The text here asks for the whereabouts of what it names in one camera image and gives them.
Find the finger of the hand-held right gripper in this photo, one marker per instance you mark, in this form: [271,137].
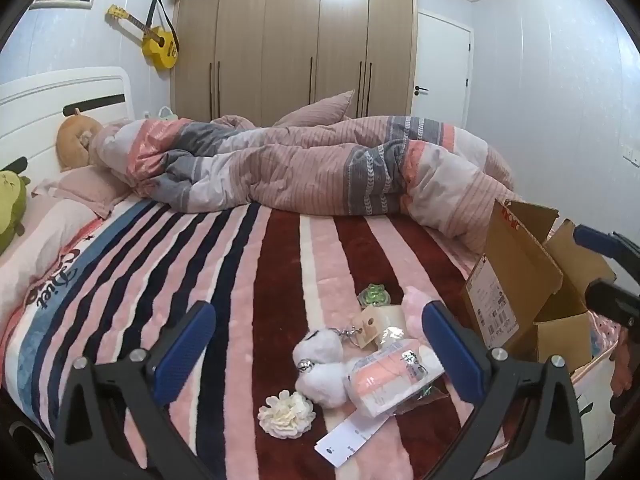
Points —
[595,237]
[612,300]

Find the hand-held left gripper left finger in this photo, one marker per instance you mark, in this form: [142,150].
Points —
[187,345]

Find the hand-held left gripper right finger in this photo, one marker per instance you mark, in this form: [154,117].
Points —
[447,345]

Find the pink plush toy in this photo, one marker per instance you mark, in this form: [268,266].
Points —
[414,310]

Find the clear bag with pink item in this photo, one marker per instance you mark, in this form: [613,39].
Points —
[390,377]

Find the beige paper tag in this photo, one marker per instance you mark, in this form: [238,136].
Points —
[382,325]

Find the cardboard box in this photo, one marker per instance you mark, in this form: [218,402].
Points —
[515,270]

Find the white fabric flower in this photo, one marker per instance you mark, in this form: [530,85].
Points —
[285,412]

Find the person's right hand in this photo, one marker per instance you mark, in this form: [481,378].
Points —
[622,365]

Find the pink polka dot bedsheet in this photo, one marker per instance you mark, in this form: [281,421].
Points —
[602,335]

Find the striped fleece blanket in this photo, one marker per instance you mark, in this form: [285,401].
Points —
[300,270]

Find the white label card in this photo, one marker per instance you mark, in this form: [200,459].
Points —
[345,437]

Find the white printed pillow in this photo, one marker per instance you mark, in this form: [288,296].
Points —
[45,240]

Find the pink pillow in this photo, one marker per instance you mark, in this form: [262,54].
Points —
[85,185]
[320,110]

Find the striped pink grey duvet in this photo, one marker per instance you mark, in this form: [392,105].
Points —
[320,170]

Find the white door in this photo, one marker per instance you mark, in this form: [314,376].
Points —
[442,70]

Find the green avocado plush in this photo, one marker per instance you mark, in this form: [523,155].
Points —
[9,205]

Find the mint green bag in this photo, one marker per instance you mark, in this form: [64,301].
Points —
[166,112]

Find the brown donut plush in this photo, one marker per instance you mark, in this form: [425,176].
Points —
[72,140]

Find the white bed headboard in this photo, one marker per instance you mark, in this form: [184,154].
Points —
[45,110]

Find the yellow guitar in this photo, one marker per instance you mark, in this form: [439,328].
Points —
[160,42]

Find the wooden wardrobe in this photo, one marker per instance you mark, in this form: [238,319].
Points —
[290,40]

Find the wall light switch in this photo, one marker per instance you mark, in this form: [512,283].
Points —
[632,155]

